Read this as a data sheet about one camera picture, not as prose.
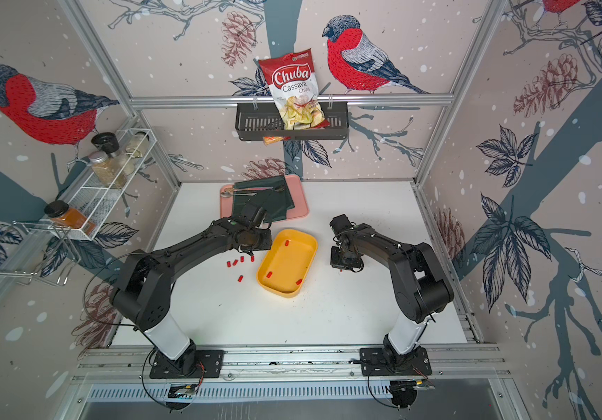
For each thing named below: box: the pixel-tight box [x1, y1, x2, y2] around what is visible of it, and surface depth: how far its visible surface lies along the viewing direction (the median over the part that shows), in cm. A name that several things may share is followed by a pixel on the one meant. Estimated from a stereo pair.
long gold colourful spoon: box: [220, 185, 274, 195], surface depth 120 cm
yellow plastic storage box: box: [257, 228, 318, 299], surface depth 96 cm
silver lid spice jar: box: [88, 150, 127, 189], surface depth 74 cm
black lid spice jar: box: [91, 132, 120, 158], surface depth 76 cm
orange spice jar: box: [43, 200, 97, 237], surface depth 62 cm
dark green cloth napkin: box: [232, 175, 295, 224], surface depth 118 cm
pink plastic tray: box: [220, 174, 309, 220], surface depth 117 cm
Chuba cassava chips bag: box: [258, 48, 330, 146], surface depth 86 cm
